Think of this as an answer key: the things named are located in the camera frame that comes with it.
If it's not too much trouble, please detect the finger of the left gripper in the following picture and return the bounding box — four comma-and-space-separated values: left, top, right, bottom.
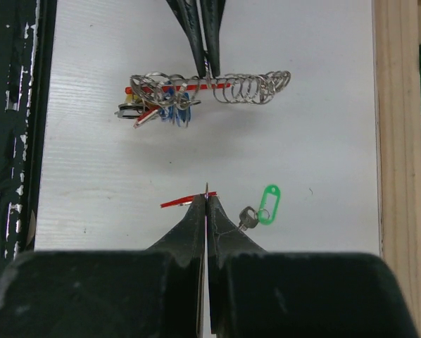
200, 0, 226, 77
167, 0, 206, 77

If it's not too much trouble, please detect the grey key holder with rings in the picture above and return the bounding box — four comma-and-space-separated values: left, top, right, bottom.
115, 70, 291, 128

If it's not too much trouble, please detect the green tag key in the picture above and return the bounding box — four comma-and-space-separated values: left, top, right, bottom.
238, 184, 281, 231

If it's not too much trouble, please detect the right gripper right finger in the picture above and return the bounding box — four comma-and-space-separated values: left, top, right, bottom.
206, 196, 418, 337

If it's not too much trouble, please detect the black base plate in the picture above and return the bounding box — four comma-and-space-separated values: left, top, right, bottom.
0, 1, 57, 273

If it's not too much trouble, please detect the red tag key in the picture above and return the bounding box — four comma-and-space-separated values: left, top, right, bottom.
160, 183, 218, 208

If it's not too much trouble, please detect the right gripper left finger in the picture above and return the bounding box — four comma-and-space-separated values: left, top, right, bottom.
0, 195, 206, 337

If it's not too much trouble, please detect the wooden clothes rack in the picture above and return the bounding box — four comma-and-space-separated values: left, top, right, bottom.
372, 0, 421, 293

